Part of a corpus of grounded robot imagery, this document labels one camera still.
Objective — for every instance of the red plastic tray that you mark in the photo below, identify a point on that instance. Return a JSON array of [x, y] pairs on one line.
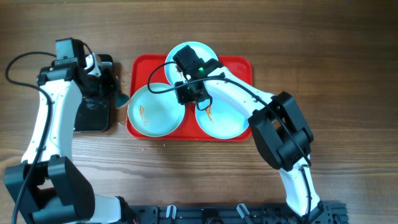
[[189, 130]]

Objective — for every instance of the light blue plate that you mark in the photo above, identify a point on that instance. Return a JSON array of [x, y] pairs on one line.
[[220, 120], [203, 51], [154, 111]]

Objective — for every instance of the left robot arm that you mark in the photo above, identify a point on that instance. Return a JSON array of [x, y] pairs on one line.
[[46, 186]]

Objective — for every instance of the green scouring sponge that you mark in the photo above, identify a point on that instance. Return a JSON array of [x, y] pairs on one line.
[[121, 100]]

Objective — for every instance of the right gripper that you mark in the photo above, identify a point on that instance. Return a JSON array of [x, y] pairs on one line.
[[185, 94]]

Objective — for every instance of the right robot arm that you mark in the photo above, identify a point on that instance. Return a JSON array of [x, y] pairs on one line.
[[281, 134]]

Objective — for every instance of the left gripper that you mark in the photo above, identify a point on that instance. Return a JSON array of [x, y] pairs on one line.
[[104, 86]]

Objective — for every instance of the black rectangular tray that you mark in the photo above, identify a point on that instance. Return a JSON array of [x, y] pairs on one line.
[[93, 115]]

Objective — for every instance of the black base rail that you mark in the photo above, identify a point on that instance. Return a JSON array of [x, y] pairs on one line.
[[324, 212]]

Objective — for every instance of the light blue plate top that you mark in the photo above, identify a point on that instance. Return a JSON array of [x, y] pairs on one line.
[[203, 51]]

